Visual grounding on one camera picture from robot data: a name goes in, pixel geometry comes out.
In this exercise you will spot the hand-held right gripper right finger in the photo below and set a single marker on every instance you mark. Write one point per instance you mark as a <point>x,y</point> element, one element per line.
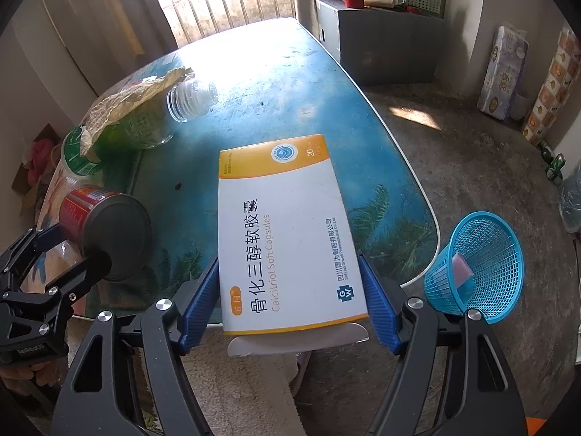
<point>381,309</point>

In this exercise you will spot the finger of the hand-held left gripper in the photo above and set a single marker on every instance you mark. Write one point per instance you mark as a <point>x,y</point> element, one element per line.
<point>27,247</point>
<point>79,277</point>

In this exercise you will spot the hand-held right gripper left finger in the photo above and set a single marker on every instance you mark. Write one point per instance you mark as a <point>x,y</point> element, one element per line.
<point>199,304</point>

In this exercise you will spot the red drink can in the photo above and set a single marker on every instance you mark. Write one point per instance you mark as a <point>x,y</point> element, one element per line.
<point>104,231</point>

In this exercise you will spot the pink sponge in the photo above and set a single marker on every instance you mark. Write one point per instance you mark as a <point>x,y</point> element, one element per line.
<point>464,272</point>

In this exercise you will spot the white medicine box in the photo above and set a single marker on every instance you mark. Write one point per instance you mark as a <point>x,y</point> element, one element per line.
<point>281,236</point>

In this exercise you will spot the blue mesh basket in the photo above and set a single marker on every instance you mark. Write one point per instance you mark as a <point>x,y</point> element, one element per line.
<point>494,272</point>

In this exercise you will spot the green plastic bottle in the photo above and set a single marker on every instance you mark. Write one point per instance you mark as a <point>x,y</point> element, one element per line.
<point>131,131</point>

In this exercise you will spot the brown paper bag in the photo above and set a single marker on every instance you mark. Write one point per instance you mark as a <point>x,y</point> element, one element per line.
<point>122,100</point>

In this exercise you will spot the clear plastic bottle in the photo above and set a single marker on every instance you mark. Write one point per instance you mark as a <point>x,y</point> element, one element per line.
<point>190,100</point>

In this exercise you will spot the person's left hand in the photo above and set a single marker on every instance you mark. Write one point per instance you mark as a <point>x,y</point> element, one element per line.
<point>31,372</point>

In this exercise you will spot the cardboard box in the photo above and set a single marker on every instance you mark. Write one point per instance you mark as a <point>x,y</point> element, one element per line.
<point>25,186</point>

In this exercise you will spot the pink plastic bag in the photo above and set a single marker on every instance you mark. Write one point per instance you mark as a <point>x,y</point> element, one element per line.
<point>41,156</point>

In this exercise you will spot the white fluffy rug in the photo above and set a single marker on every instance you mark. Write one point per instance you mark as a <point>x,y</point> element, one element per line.
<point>245,395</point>

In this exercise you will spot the orange folder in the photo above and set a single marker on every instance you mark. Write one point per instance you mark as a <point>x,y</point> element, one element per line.
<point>556,428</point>

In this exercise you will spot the plastic wrapped water jug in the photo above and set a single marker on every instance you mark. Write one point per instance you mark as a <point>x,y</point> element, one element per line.
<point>573,204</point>

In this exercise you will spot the green glass bottle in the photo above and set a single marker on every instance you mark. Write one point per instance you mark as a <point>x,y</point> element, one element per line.
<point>543,147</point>

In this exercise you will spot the grey cabinet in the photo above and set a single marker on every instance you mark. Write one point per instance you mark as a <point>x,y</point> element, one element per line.
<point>386,45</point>

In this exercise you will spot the toilet paper pack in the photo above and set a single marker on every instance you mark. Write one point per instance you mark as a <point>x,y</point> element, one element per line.
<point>504,72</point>

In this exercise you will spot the patterned wrapping roll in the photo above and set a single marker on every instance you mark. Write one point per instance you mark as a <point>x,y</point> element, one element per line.
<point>556,86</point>

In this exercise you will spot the window railing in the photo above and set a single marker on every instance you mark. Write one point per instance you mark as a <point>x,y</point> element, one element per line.
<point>218,0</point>

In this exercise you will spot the beige paper roll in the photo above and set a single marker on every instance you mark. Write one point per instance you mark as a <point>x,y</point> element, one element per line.
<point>379,1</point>

